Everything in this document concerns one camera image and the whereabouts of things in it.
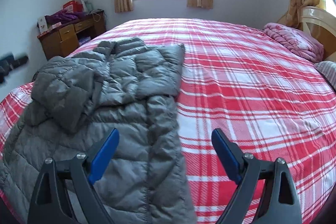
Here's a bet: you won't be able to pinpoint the red plaid bed sheet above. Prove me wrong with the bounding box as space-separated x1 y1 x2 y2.
1 19 335 223

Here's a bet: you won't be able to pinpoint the wooden headboard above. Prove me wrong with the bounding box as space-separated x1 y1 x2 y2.
298 6 336 61

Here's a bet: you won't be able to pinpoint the wooden desk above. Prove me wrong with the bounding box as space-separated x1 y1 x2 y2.
38 9 106 60

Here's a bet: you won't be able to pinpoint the striped pillow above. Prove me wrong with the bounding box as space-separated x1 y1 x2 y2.
314 60 336 92

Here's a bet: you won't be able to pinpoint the boxes inside desk shelf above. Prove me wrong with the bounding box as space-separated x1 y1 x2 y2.
79 36 91 46

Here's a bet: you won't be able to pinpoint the grey quilted puffer jacket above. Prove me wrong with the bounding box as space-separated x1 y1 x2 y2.
1 38 197 223

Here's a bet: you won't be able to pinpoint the flat red box on desk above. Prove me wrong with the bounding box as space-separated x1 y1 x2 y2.
47 22 62 32

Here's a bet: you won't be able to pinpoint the white carton on desk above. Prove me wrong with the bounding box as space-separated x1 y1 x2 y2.
38 16 49 34

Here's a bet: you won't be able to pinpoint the purple clothes on desk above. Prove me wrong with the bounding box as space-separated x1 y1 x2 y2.
45 10 87 25

